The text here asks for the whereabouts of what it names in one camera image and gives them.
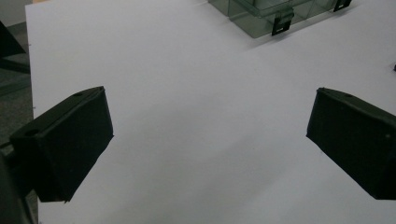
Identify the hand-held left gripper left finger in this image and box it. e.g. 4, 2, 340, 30
8, 86, 115, 203

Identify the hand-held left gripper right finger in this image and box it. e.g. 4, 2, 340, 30
305, 87, 396, 201

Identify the clear plastic compartment box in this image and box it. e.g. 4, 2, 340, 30
207, 0, 354, 39

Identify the black stand leg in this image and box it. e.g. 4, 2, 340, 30
0, 20, 31, 75

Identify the white board table cover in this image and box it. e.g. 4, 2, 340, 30
24, 0, 396, 224

